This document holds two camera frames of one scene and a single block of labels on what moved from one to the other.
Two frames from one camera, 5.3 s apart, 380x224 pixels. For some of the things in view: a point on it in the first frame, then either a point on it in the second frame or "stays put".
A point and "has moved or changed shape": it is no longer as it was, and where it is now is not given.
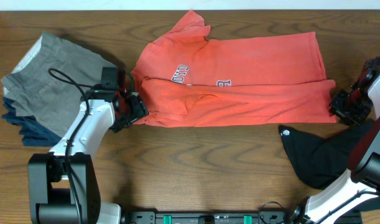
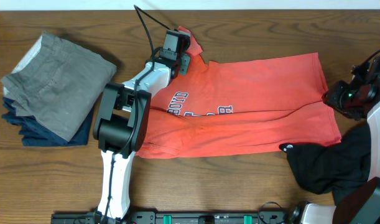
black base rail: x=210 y=217 stays put
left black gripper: x=137 y=109 -> x=183 y=62
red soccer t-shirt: x=192 y=82 has moved or changed shape
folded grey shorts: x=48 y=83 stays put
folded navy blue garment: x=33 y=134 stays put
